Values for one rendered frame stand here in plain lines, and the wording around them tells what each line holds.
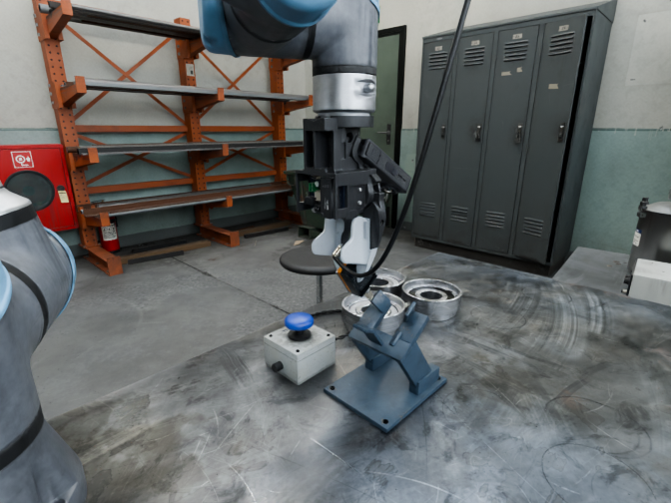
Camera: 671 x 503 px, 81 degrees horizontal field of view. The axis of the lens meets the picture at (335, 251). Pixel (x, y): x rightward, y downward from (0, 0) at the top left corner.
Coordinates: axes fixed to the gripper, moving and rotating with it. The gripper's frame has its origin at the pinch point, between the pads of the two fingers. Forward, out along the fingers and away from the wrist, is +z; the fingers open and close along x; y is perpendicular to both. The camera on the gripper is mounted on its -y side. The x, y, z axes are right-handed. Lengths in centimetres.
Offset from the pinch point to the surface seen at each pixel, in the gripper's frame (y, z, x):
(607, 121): -333, -24, -39
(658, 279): -83, 18, 28
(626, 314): -43, 13, 27
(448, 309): -18.3, 10.9, 5.4
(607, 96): -333, -42, -43
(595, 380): -17.3, 13.3, 27.6
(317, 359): 7.6, 11.0, 0.4
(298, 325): 8.9, 6.2, -1.7
